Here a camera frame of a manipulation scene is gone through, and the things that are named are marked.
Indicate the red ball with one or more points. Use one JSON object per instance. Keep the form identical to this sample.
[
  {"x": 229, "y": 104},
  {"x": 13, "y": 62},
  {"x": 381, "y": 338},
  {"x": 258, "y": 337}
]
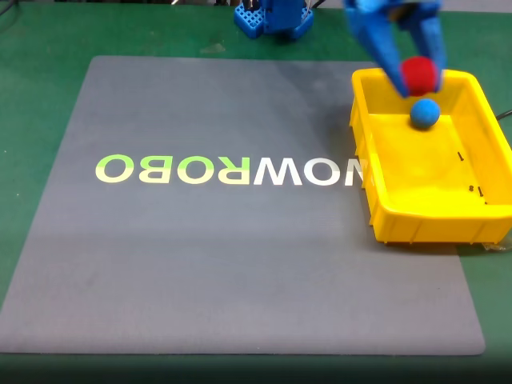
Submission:
[{"x": 418, "y": 76}]

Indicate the blue ball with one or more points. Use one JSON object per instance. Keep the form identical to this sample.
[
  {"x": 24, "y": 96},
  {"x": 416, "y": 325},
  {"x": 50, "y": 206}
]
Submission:
[{"x": 425, "y": 114}]

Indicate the yellow plastic bin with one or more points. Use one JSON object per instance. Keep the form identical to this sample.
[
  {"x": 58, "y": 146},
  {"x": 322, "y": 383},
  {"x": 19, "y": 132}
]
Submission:
[{"x": 420, "y": 168}]

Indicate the clear plastic wrapper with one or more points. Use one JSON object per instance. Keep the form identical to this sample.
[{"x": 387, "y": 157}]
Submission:
[{"x": 498, "y": 246}]

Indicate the grey mat with lettering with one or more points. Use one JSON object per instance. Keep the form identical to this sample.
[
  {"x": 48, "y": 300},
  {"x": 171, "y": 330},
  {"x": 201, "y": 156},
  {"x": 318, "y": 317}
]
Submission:
[{"x": 200, "y": 260}]

